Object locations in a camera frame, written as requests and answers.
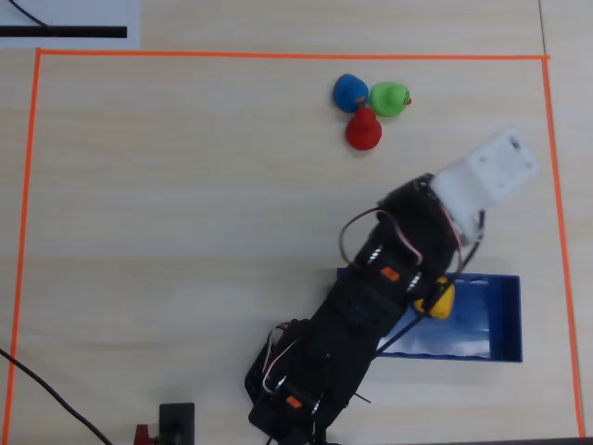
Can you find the blue plastic box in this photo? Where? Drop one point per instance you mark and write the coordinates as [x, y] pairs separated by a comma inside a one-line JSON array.
[[463, 324]]

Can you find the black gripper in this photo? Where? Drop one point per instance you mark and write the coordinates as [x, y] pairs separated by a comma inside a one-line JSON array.
[[442, 293]]

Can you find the red rubber duck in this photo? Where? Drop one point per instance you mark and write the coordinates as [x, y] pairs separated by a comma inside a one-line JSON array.
[[363, 132]]

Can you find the yellow rubber duck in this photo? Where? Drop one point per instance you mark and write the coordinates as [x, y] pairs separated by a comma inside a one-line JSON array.
[[445, 301]]

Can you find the blue rubber duck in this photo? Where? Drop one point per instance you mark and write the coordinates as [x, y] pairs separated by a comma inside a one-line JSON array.
[[349, 92]]

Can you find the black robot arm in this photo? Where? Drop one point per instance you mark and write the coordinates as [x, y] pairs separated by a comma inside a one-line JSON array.
[[343, 343]]

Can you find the orange tape strip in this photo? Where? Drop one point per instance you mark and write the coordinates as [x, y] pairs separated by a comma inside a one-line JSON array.
[[23, 232], [278, 54], [560, 232]]

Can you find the white paper with black bar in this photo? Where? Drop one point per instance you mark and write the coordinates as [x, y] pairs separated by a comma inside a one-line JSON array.
[[92, 14]]

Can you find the green rubber duck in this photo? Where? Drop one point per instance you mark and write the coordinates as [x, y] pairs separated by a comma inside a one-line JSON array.
[[387, 99]]

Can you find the red clamp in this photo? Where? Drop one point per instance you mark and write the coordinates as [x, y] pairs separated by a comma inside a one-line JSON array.
[[142, 436]]

